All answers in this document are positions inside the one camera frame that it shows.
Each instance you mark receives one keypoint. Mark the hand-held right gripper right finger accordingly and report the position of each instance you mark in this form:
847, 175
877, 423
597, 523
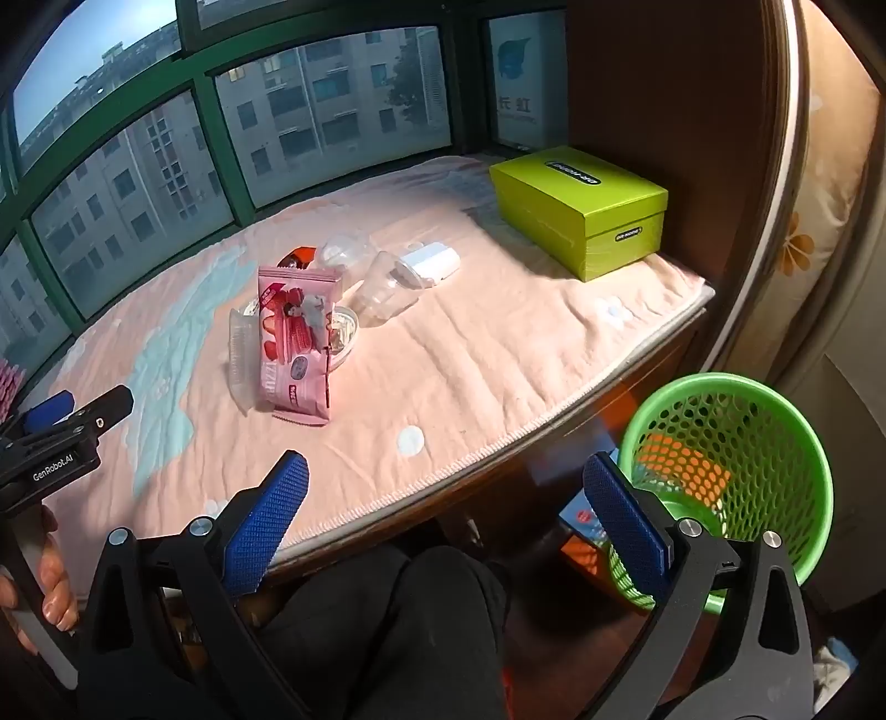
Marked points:
623, 519

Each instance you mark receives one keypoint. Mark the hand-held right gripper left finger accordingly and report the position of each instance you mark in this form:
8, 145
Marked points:
270, 526

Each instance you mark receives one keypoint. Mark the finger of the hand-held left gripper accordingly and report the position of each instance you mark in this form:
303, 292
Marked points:
104, 408
48, 410

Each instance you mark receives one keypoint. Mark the clear plastic tray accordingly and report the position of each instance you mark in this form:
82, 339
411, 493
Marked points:
240, 360

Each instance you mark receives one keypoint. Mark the green mesh waste basket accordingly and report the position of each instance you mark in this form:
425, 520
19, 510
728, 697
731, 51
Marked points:
782, 484

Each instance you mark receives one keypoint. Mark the pink snack packet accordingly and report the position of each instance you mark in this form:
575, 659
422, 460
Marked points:
294, 346

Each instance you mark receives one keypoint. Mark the white round plastic lid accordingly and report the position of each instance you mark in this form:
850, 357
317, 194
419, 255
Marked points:
344, 332

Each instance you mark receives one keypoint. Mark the orange snack wrapper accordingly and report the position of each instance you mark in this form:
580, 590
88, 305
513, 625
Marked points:
297, 258

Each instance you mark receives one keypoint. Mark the person's left hand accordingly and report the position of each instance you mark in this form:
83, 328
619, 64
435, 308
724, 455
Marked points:
55, 574

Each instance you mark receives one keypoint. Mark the orange and blue printed packet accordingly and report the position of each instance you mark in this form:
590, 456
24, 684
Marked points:
581, 533

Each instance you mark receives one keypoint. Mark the pink checkered cloth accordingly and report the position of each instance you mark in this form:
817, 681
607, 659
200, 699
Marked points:
8, 388

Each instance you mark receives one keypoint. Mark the wooden window seat platform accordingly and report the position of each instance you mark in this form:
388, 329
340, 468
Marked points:
554, 471

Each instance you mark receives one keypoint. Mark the person's black trouser legs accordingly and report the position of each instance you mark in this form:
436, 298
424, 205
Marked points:
387, 637

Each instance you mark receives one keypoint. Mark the light blue cloth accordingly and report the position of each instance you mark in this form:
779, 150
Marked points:
834, 664

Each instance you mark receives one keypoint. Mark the clear plastic dome cup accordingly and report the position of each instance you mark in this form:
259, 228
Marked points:
342, 253

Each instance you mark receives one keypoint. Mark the white foam block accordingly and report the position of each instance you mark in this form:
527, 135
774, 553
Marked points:
432, 263

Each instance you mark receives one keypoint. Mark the lime green cardboard box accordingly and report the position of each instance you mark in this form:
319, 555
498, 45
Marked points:
574, 208

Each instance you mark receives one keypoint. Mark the floral curtain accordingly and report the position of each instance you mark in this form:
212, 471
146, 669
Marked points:
830, 208

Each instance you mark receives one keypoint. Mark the brown wooden window surround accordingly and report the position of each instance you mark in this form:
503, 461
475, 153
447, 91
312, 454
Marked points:
692, 104

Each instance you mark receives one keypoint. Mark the white box with blue logo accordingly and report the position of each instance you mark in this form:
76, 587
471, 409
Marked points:
526, 104

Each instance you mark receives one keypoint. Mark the green window frame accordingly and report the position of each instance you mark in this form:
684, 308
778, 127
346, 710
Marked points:
201, 104

